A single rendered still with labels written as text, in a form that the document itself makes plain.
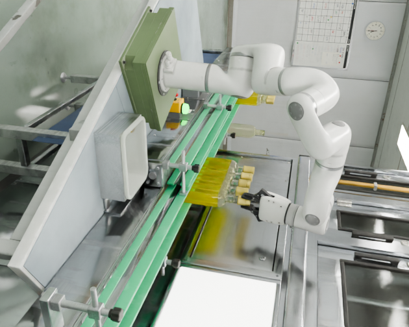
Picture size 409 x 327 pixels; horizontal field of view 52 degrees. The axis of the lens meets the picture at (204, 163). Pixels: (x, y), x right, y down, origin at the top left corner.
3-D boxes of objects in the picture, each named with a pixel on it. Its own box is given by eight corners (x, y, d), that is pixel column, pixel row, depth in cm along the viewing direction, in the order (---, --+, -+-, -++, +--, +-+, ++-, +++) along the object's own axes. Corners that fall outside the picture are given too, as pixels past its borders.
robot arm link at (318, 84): (271, 73, 121) (313, 72, 110) (299, 61, 129) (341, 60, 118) (277, 119, 126) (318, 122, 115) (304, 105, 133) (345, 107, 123)
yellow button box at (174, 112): (162, 117, 179) (179, 119, 177) (161, 100, 175) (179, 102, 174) (167, 111, 185) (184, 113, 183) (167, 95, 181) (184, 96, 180)
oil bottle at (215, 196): (168, 200, 155) (224, 209, 151) (167, 187, 152) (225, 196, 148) (173, 193, 160) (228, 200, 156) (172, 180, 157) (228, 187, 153)
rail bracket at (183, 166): (163, 193, 146) (198, 198, 143) (161, 150, 138) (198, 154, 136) (165, 189, 148) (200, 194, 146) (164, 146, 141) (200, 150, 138)
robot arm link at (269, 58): (274, 93, 123) (283, 37, 122) (219, 91, 141) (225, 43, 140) (294, 98, 130) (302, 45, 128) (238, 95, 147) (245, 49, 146)
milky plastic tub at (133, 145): (102, 199, 129) (128, 203, 127) (94, 132, 119) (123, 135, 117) (124, 172, 144) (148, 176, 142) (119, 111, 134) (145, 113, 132)
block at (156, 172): (143, 186, 146) (162, 189, 145) (141, 162, 142) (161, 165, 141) (147, 181, 149) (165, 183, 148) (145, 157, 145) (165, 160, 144)
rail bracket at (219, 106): (202, 109, 193) (230, 112, 190) (202, 94, 190) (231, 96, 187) (204, 106, 196) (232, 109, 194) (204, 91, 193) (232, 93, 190)
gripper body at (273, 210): (293, 220, 149) (263, 211, 153) (297, 196, 144) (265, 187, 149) (286, 232, 143) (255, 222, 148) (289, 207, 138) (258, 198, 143)
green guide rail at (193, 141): (166, 166, 146) (188, 169, 144) (166, 163, 145) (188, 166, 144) (243, 53, 297) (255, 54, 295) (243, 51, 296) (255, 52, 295)
